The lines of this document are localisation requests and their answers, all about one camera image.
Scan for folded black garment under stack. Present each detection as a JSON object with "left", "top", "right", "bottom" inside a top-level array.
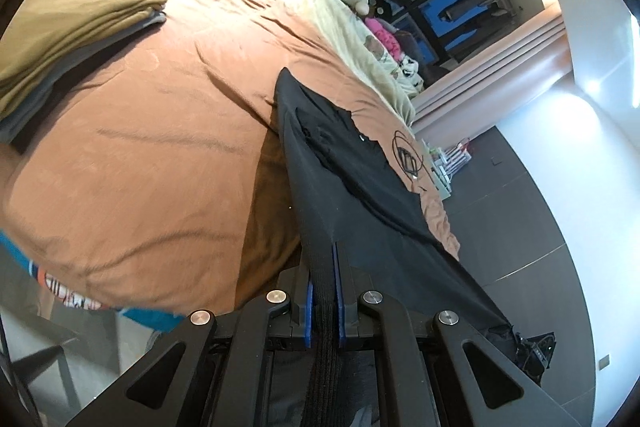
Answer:
[{"left": 1, "top": 11, "right": 166, "bottom": 152}]

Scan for black rectangular frame device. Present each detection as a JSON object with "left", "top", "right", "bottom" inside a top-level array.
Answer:
[{"left": 397, "top": 147, "right": 421, "bottom": 178}]

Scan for brown bed blanket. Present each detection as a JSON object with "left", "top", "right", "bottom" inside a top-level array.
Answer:
[{"left": 1, "top": 0, "right": 460, "bottom": 314}]

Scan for black t-shirt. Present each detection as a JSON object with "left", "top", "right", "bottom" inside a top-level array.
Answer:
[{"left": 276, "top": 70, "right": 526, "bottom": 426}]

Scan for right pink curtain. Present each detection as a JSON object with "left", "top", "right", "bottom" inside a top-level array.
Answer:
[{"left": 412, "top": 3, "right": 573, "bottom": 147}]

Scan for black coiled cable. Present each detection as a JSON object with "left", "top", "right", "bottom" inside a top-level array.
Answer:
[{"left": 389, "top": 128, "right": 426, "bottom": 180}]

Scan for pink cloth on daybed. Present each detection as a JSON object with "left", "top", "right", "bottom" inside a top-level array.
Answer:
[{"left": 363, "top": 17, "right": 405, "bottom": 63}]

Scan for dark clothes hanging at window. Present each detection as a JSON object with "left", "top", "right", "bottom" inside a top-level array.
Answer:
[{"left": 383, "top": 0, "right": 515, "bottom": 64}]

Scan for white bedside drawer cabinet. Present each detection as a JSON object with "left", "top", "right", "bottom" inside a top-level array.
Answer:
[{"left": 421, "top": 140, "right": 452, "bottom": 200}]

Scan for folded olive brown garment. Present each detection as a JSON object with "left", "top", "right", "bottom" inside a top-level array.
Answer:
[{"left": 1, "top": 0, "right": 167, "bottom": 117}]

